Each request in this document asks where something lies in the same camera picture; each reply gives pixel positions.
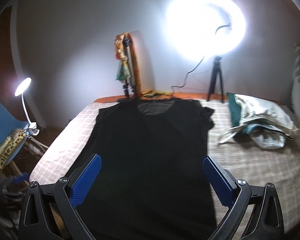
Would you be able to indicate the blue chair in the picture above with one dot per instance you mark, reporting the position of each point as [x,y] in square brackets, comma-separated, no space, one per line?
[8,123]

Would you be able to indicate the leopard print cloth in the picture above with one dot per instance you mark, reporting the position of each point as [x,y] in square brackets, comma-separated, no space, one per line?
[10,144]

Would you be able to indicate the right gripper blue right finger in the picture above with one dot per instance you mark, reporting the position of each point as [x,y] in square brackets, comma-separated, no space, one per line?
[231,194]

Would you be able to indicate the black ring light tripod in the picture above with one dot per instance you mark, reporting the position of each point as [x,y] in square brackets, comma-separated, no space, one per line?
[216,73]

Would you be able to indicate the checkered beige bed blanket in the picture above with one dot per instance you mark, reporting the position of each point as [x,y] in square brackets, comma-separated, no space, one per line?
[242,157]

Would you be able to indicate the pile of white green clothes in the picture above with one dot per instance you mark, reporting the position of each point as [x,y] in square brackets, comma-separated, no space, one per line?
[265,122]

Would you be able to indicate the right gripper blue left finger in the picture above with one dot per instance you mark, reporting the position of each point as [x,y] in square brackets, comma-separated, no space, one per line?
[71,192]

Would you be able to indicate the black t-shirt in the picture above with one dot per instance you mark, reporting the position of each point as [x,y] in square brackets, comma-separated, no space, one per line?
[151,184]

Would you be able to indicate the bright ring light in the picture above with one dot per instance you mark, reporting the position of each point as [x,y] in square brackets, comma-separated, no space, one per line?
[196,29]

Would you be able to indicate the orange bed sheet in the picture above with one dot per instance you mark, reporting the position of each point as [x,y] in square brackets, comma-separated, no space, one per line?
[200,96]

